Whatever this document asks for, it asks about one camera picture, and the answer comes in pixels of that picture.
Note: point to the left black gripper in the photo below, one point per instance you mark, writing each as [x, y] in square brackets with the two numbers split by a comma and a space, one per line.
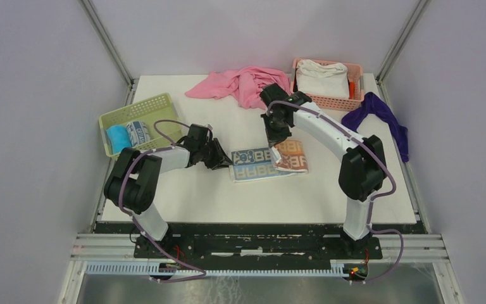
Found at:
[221, 159]

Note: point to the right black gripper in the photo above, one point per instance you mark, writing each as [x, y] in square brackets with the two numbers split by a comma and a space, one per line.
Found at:
[274, 137]

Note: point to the beige rabbit print towel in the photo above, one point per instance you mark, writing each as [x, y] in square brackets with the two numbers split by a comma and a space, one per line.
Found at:
[282, 160]

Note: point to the green plastic basket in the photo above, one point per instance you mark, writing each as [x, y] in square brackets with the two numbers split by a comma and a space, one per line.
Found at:
[147, 124]

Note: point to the blue white patterned cloth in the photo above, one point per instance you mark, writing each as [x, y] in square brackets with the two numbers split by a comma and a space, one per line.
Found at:
[138, 133]

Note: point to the blue towel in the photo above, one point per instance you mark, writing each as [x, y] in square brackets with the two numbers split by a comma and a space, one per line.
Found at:
[119, 138]

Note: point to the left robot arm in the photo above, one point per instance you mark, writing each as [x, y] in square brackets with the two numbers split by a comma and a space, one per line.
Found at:
[133, 181]

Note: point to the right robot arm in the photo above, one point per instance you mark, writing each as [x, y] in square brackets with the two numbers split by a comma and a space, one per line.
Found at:
[362, 159]

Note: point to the pink towel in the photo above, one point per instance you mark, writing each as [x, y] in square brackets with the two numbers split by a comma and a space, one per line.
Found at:
[244, 85]

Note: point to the white folded towel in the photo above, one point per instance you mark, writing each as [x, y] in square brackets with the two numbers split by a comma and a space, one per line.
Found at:
[322, 80]

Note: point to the orange item in basket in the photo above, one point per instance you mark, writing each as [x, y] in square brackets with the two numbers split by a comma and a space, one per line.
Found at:
[352, 90]

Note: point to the purple cloth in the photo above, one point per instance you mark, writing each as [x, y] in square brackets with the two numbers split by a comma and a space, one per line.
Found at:
[372, 104]

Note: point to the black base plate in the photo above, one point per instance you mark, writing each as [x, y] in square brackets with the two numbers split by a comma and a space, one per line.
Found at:
[249, 246]

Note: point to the white cable duct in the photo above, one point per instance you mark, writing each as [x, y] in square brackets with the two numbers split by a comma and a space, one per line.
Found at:
[161, 269]

